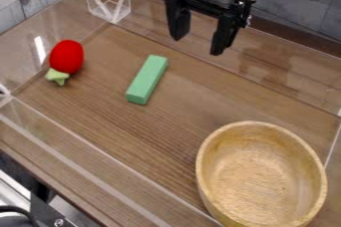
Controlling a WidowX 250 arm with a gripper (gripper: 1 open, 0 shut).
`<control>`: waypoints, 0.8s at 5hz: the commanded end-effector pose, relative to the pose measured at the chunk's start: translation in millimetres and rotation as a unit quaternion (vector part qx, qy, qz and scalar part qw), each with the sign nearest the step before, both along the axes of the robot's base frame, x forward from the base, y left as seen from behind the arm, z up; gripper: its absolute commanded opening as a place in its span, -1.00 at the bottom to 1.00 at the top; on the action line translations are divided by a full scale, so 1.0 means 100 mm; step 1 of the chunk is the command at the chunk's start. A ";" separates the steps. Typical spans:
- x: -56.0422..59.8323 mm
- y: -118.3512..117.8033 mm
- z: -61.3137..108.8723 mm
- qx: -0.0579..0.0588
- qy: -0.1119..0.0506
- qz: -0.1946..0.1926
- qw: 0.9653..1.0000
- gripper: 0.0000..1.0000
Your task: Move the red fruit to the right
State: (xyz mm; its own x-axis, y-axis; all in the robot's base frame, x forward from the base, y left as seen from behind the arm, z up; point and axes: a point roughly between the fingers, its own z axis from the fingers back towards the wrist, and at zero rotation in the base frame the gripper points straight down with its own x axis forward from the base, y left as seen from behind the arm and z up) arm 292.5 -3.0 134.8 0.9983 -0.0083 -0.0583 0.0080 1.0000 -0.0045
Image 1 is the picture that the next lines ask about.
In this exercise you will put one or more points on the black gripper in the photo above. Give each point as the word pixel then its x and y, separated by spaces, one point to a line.
pixel 227 25

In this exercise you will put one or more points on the red plush strawberry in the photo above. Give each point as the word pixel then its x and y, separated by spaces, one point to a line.
pixel 65 61

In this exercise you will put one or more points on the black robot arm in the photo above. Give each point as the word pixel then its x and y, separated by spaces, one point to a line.
pixel 230 12

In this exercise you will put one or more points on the green rectangular block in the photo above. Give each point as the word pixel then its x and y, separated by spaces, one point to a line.
pixel 146 80

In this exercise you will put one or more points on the wooden bowl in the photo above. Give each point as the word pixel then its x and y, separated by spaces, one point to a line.
pixel 259 176

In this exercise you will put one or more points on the clear acrylic corner bracket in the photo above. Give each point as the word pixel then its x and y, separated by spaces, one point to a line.
pixel 109 11

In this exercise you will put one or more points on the clear acrylic tray wall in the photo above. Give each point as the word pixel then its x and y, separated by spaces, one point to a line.
pixel 120 158

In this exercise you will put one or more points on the black table leg frame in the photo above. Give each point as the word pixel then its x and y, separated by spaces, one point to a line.
pixel 23 191

